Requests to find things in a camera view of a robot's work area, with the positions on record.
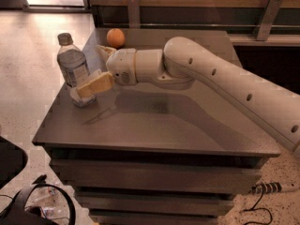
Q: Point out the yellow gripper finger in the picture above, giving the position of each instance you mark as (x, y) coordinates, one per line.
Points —
(105, 52)
(96, 83)

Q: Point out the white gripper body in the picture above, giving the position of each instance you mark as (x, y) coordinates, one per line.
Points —
(121, 65)

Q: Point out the clear plastic water bottle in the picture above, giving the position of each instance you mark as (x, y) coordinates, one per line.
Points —
(73, 65)

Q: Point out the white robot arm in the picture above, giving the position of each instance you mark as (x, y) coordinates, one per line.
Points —
(183, 61)

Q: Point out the orange fruit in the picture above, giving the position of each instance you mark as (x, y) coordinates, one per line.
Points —
(116, 38)

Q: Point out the grey drawer cabinet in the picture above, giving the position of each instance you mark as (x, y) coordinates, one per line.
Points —
(142, 155)

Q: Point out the white power strip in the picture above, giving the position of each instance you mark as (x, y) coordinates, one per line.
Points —
(273, 187)

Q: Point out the left metal shelf bracket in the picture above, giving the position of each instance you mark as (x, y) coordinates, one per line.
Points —
(133, 10)

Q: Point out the metal shelf bracket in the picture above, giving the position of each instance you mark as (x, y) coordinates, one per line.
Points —
(133, 10)
(263, 28)

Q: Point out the right metal shelf bracket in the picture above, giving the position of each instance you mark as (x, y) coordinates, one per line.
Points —
(263, 28)

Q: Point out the black curved ring part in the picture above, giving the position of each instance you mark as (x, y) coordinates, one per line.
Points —
(40, 203)

